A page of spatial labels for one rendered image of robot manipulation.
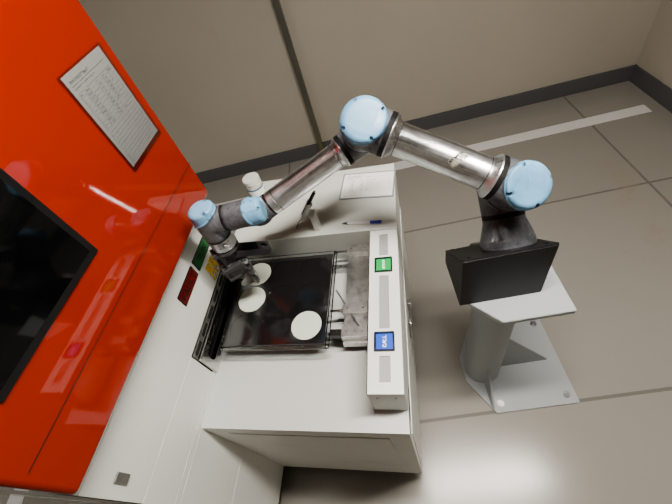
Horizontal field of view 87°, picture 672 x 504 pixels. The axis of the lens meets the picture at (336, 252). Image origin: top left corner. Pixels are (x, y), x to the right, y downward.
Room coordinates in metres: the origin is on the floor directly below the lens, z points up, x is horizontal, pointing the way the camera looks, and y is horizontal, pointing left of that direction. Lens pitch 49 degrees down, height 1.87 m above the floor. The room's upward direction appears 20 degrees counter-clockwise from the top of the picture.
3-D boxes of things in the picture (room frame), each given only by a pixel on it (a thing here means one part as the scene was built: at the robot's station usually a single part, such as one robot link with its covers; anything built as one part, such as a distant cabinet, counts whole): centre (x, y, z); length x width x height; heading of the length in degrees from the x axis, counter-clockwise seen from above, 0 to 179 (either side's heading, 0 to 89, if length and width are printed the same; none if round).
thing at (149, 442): (0.64, 0.51, 1.02); 0.81 x 0.03 x 0.40; 160
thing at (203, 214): (0.78, 0.29, 1.27); 0.09 x 0.08 x 0.11; 81
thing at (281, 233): (1.07, 0.01, 0.89); 0.62 x 0.35 x 0.14; 70
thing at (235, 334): (0.74, 0.23, 0.90); 0.34 x 0.34 x 0.01; 70
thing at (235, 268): (0.78, 0.30, 1.11); 0.09 x 0.08 x 0.12; 104
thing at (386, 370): (0.55, -0.08, 0.89); 0.55 x 0.09 x 0.14; 160
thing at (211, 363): (0.80, 0.44, 0.89); 0.44 x 0.02 x 0.10; 160
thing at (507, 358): (0.54, -0.58, 0.41); 0.51 x 0.44 x 0.82; 78
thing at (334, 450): (0.78, 0.11, 0.41); 0.96 x 0.64 x 0.82; 160
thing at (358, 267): (0.66, -0.02, 0.87); 0.36 x 0.08 x 0.03; 160
